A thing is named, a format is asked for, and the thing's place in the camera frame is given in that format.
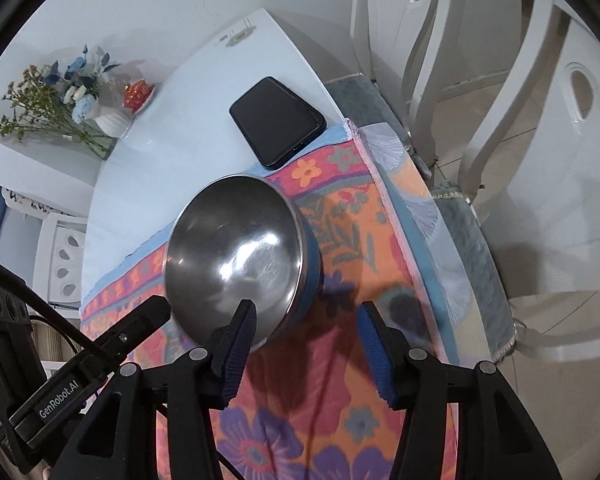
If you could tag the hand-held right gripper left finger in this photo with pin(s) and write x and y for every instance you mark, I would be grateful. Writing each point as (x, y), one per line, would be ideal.
(240, 355)

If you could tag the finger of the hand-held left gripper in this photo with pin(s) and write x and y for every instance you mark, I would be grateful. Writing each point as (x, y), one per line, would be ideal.
(140, 321)

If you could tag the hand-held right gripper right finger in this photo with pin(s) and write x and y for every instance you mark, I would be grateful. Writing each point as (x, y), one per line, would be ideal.
(377, 355)

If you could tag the steel bowl blue exterior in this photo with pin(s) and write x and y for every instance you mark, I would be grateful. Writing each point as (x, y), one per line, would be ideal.
(230, 240)

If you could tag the floral orange table mat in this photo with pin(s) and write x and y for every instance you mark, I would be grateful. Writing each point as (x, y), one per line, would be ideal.
(330, 385)

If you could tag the white dining chair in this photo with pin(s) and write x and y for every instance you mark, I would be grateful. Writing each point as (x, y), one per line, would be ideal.
(555, 170)
(405, 35)
(62, 260)

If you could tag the grey blue seat cushion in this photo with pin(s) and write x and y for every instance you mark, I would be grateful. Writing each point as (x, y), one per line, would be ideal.
(472, 265)
(365, 100)

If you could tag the white ribbed vase blue flowers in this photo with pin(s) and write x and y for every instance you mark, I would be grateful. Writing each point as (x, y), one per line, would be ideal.
(107, 115)

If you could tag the red ornament on white dish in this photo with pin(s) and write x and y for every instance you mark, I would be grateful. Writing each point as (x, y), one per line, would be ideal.
(137, 94)

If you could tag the glass vase with wildflowers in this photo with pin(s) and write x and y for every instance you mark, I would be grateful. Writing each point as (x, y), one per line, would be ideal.
(45, 110)

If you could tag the black smartphone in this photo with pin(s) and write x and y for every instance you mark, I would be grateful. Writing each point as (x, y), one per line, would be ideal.
(277, 120)

